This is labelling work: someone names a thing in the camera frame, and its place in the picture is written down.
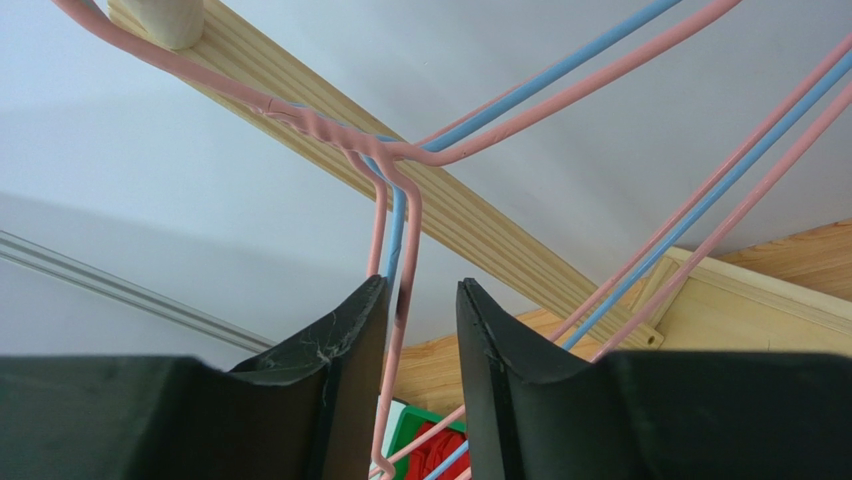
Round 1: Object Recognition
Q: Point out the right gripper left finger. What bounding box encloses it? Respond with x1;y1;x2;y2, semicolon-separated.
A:
1;275;389;479

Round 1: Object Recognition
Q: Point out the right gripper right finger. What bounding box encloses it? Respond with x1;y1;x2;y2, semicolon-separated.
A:
456;278;851;479

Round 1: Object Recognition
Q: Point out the pink wire hanger taken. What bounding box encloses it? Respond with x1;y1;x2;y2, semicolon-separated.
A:
53;0;852;480

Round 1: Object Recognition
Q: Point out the red t shirt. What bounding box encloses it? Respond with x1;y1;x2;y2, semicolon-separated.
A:
404;429;470;480

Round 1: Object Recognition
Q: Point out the green plastic bin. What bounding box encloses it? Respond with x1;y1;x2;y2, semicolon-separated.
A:
387;405;467;479

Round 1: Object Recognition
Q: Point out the wooden clothes rack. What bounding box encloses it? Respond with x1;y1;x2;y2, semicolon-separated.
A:
106;0;852;417

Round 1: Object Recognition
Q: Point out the pink wire hanger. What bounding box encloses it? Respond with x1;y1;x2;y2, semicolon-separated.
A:
365;39;852;480

